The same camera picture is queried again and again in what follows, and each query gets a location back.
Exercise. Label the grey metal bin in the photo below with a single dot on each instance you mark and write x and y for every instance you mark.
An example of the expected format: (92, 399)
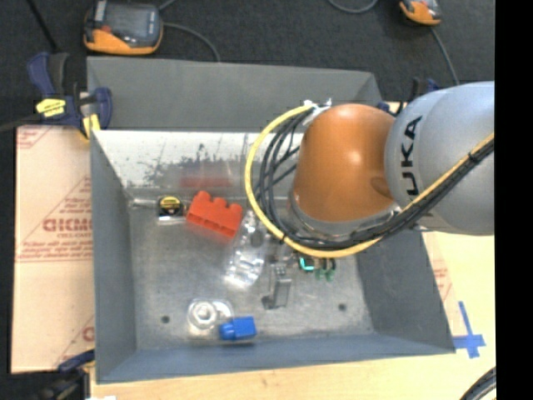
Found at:
(166, 265)

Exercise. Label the red toy building brick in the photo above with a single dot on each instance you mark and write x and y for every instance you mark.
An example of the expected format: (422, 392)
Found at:
(214, 215)

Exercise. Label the brown cardboard board, red print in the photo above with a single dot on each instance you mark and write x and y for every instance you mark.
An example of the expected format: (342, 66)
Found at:
(50, 265)

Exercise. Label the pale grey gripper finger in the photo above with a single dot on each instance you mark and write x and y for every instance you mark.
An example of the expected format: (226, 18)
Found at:
(270, 300)
(284, 292)

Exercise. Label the yellow and black tape measure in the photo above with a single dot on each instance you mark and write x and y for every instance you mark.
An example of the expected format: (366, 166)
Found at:
(169, 206)

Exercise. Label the clear plastic bottle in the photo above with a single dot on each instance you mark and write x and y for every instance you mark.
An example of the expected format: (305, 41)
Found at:
(245, 261)

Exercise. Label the blue plastic block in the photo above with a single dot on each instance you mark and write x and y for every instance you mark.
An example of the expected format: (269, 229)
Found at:
(237, 328)

